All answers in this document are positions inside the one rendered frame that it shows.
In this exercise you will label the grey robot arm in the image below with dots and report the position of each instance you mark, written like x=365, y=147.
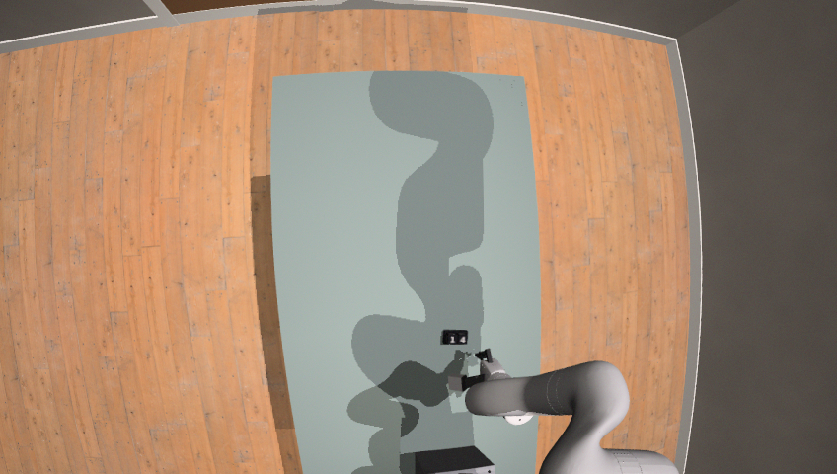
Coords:
x=598, y=393

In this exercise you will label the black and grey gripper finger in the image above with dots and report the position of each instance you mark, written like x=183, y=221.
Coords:
x=487, y=354

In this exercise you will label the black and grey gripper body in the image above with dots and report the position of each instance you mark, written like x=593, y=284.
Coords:
x=489, y=369

